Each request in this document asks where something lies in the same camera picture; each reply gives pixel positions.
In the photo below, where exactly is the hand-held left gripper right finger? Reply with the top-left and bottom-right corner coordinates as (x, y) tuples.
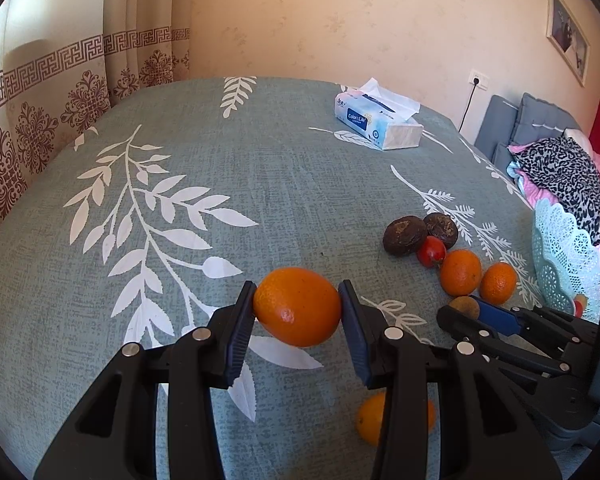
(337, 280), (563, 480)

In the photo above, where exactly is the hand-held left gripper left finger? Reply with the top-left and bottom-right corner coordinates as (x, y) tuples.
(32, 280), (258, 480)

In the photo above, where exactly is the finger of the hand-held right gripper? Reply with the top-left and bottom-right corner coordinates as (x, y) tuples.
(470, 296), (600, 361)
(436, 304), (571, 395)

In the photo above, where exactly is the small yellow-brown fruit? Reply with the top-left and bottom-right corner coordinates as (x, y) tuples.
(447, 296), (481, 321)

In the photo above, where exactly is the small orange tangerine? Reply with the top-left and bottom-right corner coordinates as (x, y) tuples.
(440, 248), (483, 297)
(479, 262), (518, 307)

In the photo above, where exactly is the large orange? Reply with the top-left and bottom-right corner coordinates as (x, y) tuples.
(252, 267), (342, 348)

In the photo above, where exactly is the red tomato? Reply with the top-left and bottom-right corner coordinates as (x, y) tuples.
(416, 236), (447, 268)

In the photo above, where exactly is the medium orange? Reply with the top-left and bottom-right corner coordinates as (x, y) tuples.
(356, 391), (437, 447)

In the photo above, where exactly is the light blue lattice basket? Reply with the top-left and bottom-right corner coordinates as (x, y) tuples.
(531, 197), (600, 325)

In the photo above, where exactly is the dark brown round fruit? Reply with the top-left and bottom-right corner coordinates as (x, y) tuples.
(423, 212), (459, 250)
(383, 215), (429, 257)

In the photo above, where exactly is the small grey-blue cushion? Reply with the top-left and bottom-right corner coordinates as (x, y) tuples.
(495, 142), (518, 173)

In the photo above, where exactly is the leopard print cloth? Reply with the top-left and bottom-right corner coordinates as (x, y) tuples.
(510, 137), (600, 246)

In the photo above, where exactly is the teal leaf-print tablecloth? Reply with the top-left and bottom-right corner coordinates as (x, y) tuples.
(0, 76), (600, 480)

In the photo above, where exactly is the white pillow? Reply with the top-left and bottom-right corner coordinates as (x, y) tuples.
(562, 127), (595, 155)

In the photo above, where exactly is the blue white tissue pack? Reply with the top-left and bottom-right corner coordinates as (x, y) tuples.
(334, 77), (424, 151)

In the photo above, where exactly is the beige patterned curtain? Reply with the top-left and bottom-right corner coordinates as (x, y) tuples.
(0, 0), (193, 256)

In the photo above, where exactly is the dark power cable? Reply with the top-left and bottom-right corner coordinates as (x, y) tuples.
(457, 82), (477, 133)

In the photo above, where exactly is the framed wall picture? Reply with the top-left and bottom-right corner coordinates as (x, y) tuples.
(546, 0), (592, 86)

